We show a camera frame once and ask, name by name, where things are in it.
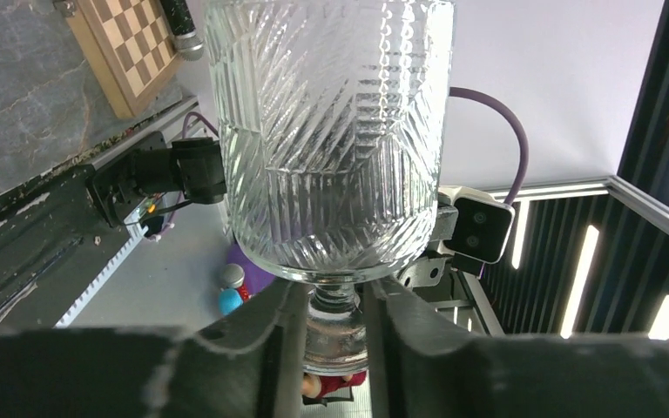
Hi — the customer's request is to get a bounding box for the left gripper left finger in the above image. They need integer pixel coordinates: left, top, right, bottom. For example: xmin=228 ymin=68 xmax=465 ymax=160
xmin=0 ymin=280 xmax=308 ymax=417

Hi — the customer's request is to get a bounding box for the purple wedge object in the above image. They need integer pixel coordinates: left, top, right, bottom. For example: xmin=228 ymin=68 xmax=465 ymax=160
xmin=226 ymin=242 xmax=275 ymax=295

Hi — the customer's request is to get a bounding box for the wooden chessboard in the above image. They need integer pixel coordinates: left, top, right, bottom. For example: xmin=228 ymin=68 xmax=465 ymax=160
xmin=53 ymin=0 xmax=182 ymax=119

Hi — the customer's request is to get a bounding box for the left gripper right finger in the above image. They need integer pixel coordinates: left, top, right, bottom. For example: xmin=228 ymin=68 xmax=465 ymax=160
xmin=363 ymin=279 xmax=669 ymax=417

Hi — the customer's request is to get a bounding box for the teal ball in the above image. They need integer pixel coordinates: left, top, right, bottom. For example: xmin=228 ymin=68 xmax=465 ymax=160
xmin=218 ymin=288 xmax=244 ymax=316

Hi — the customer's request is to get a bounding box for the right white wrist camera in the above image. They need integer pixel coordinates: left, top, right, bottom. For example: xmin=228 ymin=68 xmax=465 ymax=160
xmin=429 ymin=186 xmax=516 ymax=278

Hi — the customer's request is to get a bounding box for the grey microphone head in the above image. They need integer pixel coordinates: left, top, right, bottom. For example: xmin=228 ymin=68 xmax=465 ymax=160
xmin=220 ymin=263 xmax=245 ymax=289

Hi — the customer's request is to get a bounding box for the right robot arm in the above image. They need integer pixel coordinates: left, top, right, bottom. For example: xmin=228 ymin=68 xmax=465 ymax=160
xmin=86 ymin=131 xmax=226 ymax=227

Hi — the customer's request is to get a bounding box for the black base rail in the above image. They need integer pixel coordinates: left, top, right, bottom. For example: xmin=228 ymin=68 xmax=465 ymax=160
xmin=0 ymin=131 xmax=168 ymax=336

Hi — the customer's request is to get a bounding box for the black bar on chessboard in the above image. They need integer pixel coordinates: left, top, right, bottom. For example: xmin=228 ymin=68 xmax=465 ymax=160
xmin=159 ymin=0 xmax=204 ymax=61

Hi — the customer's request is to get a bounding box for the clear glass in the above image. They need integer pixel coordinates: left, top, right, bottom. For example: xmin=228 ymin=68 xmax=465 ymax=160
xmin=205 ymin=1 xmax=456 ymax=375

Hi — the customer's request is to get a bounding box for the white slotted cable duct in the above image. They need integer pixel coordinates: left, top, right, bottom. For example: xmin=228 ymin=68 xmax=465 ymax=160
xmin=54 ymin=206 xmax=146 ymax=328

